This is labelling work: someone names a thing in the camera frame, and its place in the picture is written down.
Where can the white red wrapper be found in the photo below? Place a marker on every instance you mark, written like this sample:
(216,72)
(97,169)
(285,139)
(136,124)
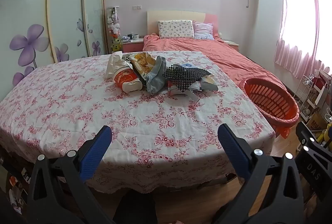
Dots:
(190,95)

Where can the white wall switch plate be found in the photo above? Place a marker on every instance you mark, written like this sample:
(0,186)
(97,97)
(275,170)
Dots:
(137,7)

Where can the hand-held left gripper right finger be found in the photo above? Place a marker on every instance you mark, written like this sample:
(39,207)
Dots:
(233,149)

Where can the pink curtain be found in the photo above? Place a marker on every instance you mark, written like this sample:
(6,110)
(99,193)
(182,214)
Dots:
(298,32)

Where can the bed with pink cover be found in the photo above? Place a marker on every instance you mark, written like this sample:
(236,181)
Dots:
(220,58)

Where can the grey blue sock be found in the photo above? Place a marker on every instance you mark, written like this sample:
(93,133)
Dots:
(155,79)

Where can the beige pink headboard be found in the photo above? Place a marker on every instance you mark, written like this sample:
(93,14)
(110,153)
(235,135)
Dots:
(176,15)

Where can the wardrobe with purple flower doors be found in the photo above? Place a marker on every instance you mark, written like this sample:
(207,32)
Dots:
(64,6)

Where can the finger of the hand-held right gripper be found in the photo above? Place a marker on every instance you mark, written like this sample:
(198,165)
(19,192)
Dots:
(307,139)

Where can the clear tube of plush toys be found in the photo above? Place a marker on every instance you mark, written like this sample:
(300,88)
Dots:
(114,22)

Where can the orange white noodle bowl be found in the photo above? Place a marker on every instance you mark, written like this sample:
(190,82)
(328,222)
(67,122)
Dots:
(125,77)

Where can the pink striped pillow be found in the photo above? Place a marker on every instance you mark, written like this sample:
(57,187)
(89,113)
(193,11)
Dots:
(203,31)

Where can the yellow snack packet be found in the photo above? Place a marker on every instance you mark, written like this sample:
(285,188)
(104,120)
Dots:
(142,62)

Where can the beige blue packet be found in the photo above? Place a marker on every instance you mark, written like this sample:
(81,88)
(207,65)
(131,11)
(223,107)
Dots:
(208,82)

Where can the floral tablecloth table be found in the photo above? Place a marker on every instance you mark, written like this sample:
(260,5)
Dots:
(77,110)

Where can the yellow plush toy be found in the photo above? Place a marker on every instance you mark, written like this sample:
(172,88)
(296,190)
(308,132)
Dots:
(116,45)

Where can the floral pillow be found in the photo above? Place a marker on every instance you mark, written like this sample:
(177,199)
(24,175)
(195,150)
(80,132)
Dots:
(176,29)

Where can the blue garment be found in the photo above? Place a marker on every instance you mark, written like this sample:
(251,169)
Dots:
(190,65)

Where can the brown cardboard box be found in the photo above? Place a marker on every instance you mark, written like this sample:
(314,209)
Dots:
(317,121)

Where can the pink nightstand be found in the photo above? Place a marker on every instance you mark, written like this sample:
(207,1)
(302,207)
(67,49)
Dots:
(232,44)
(132,46)

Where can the orange plastic basket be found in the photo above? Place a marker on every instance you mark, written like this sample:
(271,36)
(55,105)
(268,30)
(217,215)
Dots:
(269,102)

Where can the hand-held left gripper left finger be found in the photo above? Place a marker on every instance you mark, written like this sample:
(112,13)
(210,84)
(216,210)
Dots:
(97,151)

